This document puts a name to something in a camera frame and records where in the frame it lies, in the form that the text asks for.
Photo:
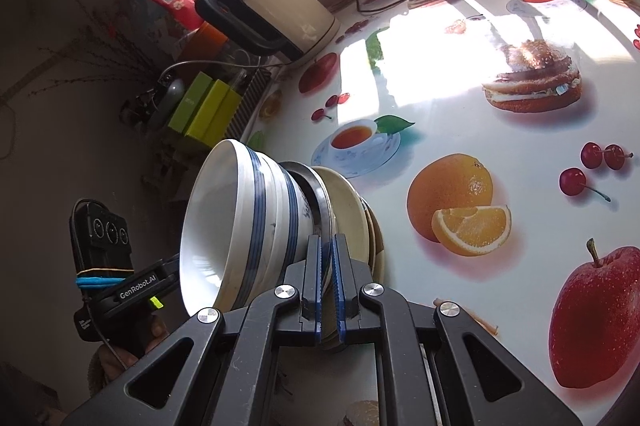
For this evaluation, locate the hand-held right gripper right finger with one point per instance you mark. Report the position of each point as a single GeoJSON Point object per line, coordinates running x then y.
{"type": "Point", "coordinates": [341, 276]}

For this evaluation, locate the person's left hand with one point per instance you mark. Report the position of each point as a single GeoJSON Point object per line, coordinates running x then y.
{"type": "Point", "coordinates": [156, 331]}

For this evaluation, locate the large white blue-striped bowl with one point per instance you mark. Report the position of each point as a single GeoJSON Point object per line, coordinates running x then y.
{"type": "Point", "coordinates": [295, 226]}

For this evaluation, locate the stainless steel bowl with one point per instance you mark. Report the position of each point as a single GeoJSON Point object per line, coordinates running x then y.
{"type": "Point", "coordinates": [317, 196]}

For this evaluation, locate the orange tray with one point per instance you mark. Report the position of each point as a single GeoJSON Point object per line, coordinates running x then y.
{"type": "Point", "coordinates": [210, 37]}

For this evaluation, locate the grey oval device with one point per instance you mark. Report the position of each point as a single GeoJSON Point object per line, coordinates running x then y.
{"type": "Point", "coordinates": [172, 99]}

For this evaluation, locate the small white blue-striped bowl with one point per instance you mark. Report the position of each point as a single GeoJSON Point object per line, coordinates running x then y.
{"type": "Point", "coordinates": [210, 226]}

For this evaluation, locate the cream plate with fish print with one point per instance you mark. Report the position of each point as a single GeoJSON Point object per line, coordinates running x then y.
{"type": "Point", "coordinates": [371, 231]}
{"type": "Point", "coordinates": [380, 256]}
{"type": "Point", "coordinates": [345, 206]}

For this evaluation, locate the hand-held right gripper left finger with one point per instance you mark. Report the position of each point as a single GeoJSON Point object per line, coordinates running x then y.
{"type": "Point", "coordinates": [314, 276]}

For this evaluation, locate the dried twigs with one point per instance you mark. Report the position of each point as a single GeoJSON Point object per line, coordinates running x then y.
{"type": "Point", "coordinates": [112, 34]}

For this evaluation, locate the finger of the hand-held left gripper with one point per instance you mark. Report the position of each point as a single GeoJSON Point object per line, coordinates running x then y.
{"type": "Point", "coordinates": [172, 271]}

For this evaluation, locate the lime green box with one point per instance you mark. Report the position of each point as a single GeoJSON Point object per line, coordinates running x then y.
{"type": "Point", "coordinates": [215, 111]}
{"type": "Point", "coordinates": [187, 106]}

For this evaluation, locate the white electric kettle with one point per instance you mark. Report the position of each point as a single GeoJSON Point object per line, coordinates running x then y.
{"type": "Point", "coordinates": [285, 6]}

